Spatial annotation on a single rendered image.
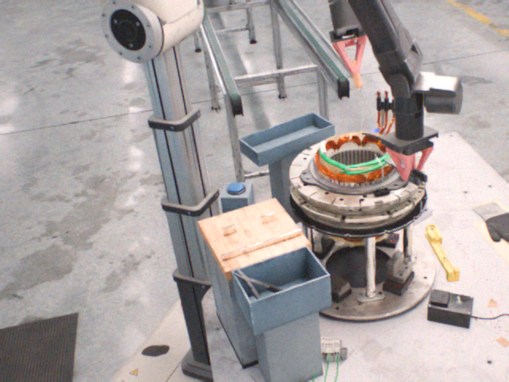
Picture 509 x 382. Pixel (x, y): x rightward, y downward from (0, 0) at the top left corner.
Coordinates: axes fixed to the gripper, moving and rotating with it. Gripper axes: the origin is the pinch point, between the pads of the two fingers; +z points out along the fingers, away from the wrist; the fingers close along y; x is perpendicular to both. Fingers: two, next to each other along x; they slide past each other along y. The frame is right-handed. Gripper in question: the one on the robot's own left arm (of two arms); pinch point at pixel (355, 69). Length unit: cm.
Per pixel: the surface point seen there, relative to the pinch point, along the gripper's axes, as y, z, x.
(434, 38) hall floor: 385, 12, -138
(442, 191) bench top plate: 47, 45, -28
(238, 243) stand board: -9.6, 29.4, 32.9
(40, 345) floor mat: 112, 87, 129
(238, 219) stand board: -1.4, 26.4, 32.1
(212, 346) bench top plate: 0, 55, 45
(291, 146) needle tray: 30.4, 18.0, 15.4
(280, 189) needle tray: 37, 30, 21
